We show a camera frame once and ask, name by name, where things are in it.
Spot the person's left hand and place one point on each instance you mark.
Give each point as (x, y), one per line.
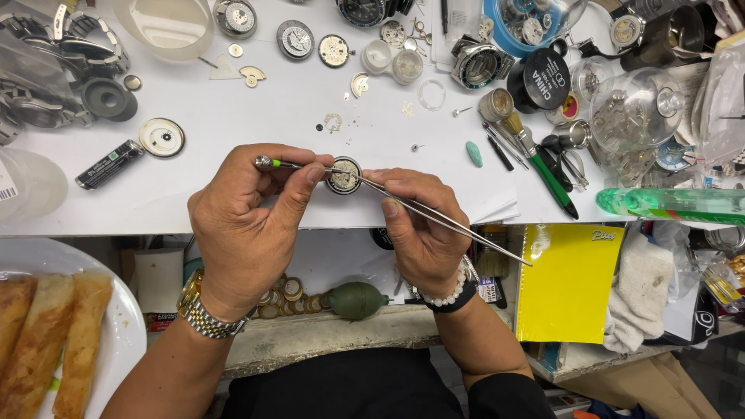
(244, 233)

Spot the person's right hand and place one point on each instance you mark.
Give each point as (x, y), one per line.
(430, 238)

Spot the long steel tweezers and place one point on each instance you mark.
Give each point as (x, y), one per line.
(465, 228)

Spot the green-banded steel screwdriver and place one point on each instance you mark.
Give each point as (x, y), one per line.
(279, 163)

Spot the worn wooden bristle brush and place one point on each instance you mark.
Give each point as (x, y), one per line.
(493, 259)

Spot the black wrist band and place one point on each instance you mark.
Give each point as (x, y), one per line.
(460, 304)

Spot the heap of gold watch rings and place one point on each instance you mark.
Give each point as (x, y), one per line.
(288, 300)

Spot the gold and steel wristwatch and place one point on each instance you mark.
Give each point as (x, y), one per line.
(203, 317)

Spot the green cleaning putty lump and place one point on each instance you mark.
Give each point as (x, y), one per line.
(474, 154)

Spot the green rubber dust blower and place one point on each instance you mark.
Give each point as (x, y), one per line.
(356, 301)

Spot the watch movement in black holder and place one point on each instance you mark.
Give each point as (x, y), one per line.
(344, 181)

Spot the black thin screwdriver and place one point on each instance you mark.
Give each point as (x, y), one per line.
(499, 152)

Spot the small steel stem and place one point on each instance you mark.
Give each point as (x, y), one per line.
(461, 110)

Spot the yellow spiral notebook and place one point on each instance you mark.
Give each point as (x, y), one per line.
(567, 285)

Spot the small metal pot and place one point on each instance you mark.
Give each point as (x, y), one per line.
(496, 105)

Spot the black battery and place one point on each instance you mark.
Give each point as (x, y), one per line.
(109, 165)

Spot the white plate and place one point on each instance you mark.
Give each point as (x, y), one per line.
(125, 331)

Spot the gold half-round rotor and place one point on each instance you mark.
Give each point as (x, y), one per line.
(253, 74)

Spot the white paper triangle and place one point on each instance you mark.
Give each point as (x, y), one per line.
(224, 70)

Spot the silver half-round rotor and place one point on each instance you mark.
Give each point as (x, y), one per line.
(359, 85)

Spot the person's black clothing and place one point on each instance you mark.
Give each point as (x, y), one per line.
(349, 390)

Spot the white plastic pot with parts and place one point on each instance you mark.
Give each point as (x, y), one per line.
(407, 66)

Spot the steel watch case green bezel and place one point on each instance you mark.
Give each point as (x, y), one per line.
(480, 65)

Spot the small gold disc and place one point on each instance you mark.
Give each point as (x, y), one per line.
(236, 50)

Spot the red and yellow tin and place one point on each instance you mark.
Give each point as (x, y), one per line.
(566, 109)

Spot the small silver disc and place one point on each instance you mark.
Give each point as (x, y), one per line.
(132, 82)

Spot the black round casing cushion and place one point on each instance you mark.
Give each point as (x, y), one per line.
(107, 100)

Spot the grey round watch movement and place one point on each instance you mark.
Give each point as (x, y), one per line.
(295, 39)

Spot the golden folded dosa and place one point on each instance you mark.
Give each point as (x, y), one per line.
(81, 349)
(35, 349)
(11, 314)

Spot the pale gold watch movement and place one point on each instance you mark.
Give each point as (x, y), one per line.
(333, 50)

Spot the small bare watch movement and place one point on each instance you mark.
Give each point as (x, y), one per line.
(393, 34)

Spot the steel watch movement with rotor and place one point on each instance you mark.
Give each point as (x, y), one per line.
(236, 18)

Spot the white cloth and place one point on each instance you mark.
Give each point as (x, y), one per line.
(640, 291)

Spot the clear plastic tub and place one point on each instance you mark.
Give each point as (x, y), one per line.
(29, 183)

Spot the translucent white plastic cup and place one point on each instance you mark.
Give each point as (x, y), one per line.
(166, 26)

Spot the small clear glass jar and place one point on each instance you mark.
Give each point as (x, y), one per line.
(591, 78)

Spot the blue bowl of watch parts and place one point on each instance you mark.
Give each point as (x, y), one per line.
(529, 26)

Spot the black dial wristwatch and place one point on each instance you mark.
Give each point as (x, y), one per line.
(364, 10)

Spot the clear glass dome cover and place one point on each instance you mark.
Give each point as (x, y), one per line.
(634, 113)

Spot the green plastic bottle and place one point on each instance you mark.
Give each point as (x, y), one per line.
(669, 205)

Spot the steel watch head white dial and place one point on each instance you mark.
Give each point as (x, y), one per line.
(627, 29)

